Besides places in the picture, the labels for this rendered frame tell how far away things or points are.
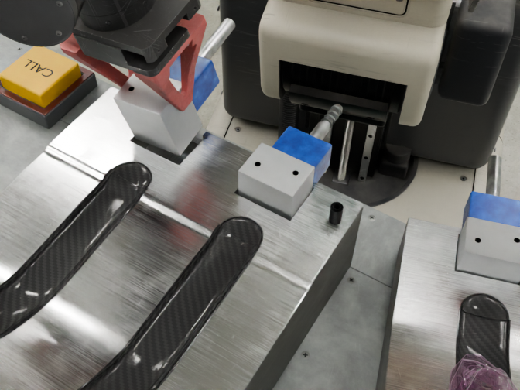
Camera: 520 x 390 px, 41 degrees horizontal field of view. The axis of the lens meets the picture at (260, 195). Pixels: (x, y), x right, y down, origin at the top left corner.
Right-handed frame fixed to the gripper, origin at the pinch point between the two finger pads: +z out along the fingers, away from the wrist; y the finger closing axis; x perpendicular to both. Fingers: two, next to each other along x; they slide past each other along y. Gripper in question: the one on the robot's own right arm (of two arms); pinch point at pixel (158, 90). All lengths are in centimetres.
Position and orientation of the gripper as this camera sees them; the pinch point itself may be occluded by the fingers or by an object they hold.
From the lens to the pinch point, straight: 58.9
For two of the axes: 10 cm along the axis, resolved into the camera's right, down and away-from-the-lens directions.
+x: 5.1, -7.6, 4.0
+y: 8.4, 3.3, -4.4
